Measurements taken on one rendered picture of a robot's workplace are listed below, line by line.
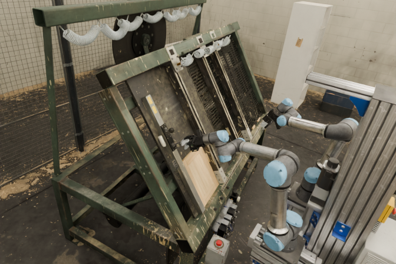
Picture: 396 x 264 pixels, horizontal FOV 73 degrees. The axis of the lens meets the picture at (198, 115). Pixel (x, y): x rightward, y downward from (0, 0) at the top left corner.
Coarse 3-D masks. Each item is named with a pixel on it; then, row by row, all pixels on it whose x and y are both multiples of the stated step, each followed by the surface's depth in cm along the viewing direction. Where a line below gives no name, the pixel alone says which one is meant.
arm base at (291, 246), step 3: (291, 240) 157; (294, 240) 158; (288, 243) 158; (291, 243) 159; (294, 243) 159; (297, 243) 163; (285, 246) 159; (288, 246) 158; (291, 246) 159; (294, 246) 160; (282, 249) 160; (285, 249) 159; (288, 249) 159; (291, 249) 159; (294, 249) 160; (285, 252) 160; (288, 252) 160
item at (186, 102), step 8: (168, 48) 197; (176, 56) 203; (168, 64) 202; (176, 64) 201; (184, 64) 200; (168, 72) 205; (176, 72) 206; (176, 80) 204; (176, 88) 207; (184, 88) 209; (184, 96) 207; (184, 104) 210; (192, 104) 212; (184, 112) 213; (192, 112) 210; (192, 120) 213; (200, 120) 217; (192, 128) 216; (200, 128) 214; (208, 152) 219; (216, 160) 224; (216, 168) 222; (216, 176) 225; (224, 176) 227
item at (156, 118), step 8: (144, 104) 180; (152, 104) 180; (152, 112) 179; (160, 120) 183; (160, 128) 182; (168, 144) 185; (168, 152) 188; (176, 152) 189; (176, 160) 187; (184, 168) 192; (184, 176) 190; (184, 184) 194; (192, 184) 195; (192, 192) 193; (192, 200) 197; (200, 200) 199; (200, 208) 197
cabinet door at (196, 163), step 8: (192, 152) 207; (200, 152) 216; (184, 160) 198; (192, 160) 205; (200, 160) 214; (208, 160) 222; (192, 168) 203; (200, 168) 212; (208, 168) 220; (192, 176) 201; (200, 176) 209; (208, 176) 218; (200, 184) 207; (208, 184) 215; (216, 184) 224; (200, 192) 204; (208, 192) 212; (208, 200) 210
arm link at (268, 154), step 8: (240, 144) 167; (248, 144) 163; (256, 144) 161; (240, 152) 168; (248, 152) 162; (256, 152) 157; (264, 152) 153; (272, 152) 150; (280, 152) 146; (288, 152) 142; (272, 160) 150; (296, 160) 137
